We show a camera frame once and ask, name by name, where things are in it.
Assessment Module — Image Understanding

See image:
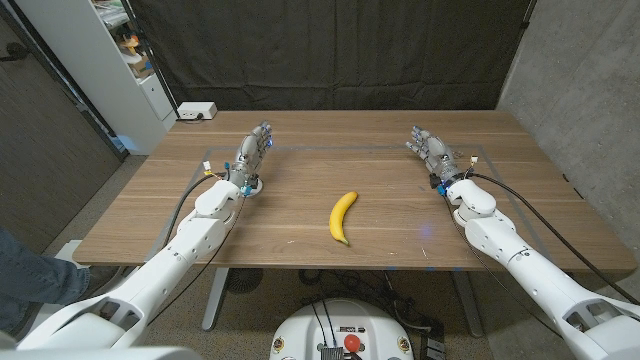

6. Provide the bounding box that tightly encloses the black backdrop stand pole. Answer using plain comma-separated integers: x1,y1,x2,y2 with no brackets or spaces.
118,0,181,120

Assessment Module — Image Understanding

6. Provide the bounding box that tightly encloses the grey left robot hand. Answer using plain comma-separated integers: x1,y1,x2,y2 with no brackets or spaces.
229,120,274,189

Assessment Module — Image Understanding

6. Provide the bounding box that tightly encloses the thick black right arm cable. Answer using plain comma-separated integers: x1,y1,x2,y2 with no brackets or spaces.
468,171,640,306

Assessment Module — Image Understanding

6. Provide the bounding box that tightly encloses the black door handle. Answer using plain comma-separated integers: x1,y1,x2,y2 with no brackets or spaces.
0,42,30,64

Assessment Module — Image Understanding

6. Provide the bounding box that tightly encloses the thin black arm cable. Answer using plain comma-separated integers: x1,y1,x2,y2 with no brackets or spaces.
441,193,569,340
147,195,247,326

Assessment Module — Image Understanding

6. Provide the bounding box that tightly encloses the round black floor grille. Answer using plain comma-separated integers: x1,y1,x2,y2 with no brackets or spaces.
225,268,265,295

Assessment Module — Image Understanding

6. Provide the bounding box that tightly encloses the yellow banana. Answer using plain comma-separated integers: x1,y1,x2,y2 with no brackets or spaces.
328,190,360,247

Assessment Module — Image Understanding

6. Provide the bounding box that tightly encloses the cardboard box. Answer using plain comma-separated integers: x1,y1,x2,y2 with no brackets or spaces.
127,53,155,80

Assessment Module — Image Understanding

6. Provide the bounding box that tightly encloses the person leg in jeans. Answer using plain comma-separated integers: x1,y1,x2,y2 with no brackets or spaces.
0,227,93,337

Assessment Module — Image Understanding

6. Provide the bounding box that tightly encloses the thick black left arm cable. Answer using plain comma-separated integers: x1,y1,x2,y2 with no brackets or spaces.
162,171,229,249

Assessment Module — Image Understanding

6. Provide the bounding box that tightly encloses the black backdrop curtain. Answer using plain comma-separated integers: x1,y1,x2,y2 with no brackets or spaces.
128,0,534,112

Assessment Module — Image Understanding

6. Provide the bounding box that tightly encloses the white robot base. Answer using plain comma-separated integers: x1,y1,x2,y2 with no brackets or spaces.
269,298,415,360

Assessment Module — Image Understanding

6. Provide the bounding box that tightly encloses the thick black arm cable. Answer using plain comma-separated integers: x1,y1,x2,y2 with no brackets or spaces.
468,171,640,306
162,171,229,249

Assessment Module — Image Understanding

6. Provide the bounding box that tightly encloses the white table leg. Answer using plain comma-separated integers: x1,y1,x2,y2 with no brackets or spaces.
451,270,485,339
201,267,230,332

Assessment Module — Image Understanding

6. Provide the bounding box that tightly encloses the dark shoe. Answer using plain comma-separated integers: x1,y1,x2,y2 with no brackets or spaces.
74,265,122,301

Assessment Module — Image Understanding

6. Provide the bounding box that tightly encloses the black floor cable bundle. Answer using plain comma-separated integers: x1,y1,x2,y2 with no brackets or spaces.
298,269,432,332

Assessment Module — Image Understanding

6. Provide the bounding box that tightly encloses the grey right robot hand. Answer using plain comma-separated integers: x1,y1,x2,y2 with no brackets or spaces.
405,125,466,188

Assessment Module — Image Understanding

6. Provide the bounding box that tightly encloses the white shelf cabinet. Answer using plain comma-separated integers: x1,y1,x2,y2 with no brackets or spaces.
14,0,179,156

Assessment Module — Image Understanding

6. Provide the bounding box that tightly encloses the yellow toy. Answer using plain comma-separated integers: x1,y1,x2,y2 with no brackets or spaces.
118,34,141,56

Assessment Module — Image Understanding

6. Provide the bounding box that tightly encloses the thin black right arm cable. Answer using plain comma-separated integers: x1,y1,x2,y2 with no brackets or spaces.
441,193,569,340

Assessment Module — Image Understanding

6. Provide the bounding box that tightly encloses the white floor platform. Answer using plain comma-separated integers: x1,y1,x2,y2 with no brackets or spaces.
42,238,141,321

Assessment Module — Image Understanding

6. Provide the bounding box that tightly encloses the black power adapter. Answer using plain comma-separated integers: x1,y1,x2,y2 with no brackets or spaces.
419,322,447,360

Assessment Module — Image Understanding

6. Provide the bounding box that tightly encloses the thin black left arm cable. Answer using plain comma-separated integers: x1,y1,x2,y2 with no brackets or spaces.
147,195,247,326

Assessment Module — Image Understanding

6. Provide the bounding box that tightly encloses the dark wooden door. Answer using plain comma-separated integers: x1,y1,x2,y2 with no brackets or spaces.
0,4,127,254

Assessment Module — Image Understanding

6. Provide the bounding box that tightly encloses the white power strip box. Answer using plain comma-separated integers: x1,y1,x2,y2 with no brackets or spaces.
177,101,219,121

